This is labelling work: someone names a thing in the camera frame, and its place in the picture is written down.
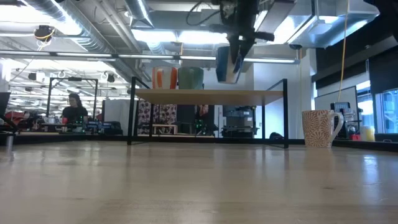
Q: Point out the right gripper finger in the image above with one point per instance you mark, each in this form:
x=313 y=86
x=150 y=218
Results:
x=235 y=51
x=247 y=46

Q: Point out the blue mug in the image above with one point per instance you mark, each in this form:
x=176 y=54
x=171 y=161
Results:
x=223 y=67

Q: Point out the pale green mug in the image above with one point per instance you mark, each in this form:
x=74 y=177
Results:
x=190 y=78

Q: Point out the orange and white striped mug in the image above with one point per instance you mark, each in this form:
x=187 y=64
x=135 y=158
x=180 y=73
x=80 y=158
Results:
x=164 y=77

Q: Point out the orange floral pattern mug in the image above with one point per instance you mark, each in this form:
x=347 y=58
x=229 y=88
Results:
x=317 y=129

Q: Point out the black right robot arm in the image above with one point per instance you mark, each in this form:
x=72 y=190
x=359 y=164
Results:
x=388 y=12

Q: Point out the grey ceiling box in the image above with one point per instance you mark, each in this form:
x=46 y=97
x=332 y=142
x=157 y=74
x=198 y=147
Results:
x=210 y=19

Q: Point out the person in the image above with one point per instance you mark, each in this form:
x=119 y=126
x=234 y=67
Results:
x=74 y=112
x=203 y=111

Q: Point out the black equipment cabinet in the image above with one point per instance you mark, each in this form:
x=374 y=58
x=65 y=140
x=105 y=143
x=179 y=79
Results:
x=242 y=119

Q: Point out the floral patterned panel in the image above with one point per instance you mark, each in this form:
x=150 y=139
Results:
x=168 y=113

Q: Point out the black dome object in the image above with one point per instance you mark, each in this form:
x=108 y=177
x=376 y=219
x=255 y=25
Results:
x=276 y=136

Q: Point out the long ceiling light bar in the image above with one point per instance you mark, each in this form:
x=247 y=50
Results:
x=140 y=56

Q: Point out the white partition board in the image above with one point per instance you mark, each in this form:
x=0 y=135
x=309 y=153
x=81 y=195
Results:
x=335 y=98

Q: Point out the white bench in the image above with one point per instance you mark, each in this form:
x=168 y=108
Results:
x=164 y=125

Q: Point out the black machine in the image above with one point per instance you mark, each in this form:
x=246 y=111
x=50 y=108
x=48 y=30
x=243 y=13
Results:
x=340 y=107

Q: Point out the small red container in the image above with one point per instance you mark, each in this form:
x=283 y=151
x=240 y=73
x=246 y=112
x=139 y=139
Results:
x=355 y=137

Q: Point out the yellow container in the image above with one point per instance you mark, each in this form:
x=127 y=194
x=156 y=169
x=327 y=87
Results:
x=368 y=133

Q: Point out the red crate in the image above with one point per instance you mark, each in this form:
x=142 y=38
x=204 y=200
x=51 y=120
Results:
x=14 y=115

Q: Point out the dark monitor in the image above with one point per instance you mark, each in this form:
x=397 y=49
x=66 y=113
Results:
x=3 y=104

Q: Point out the black ceiling camera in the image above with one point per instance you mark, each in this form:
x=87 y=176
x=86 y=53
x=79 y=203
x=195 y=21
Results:
x=295 y=46

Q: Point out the wooden shelf with black frame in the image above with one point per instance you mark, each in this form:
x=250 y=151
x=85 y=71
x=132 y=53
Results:
x=208 y=97

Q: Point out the large silver spiral air duct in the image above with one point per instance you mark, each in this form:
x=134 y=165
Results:
x=77 y=28

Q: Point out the grey metal post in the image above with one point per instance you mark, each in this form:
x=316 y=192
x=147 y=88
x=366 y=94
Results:
x=10 y=143

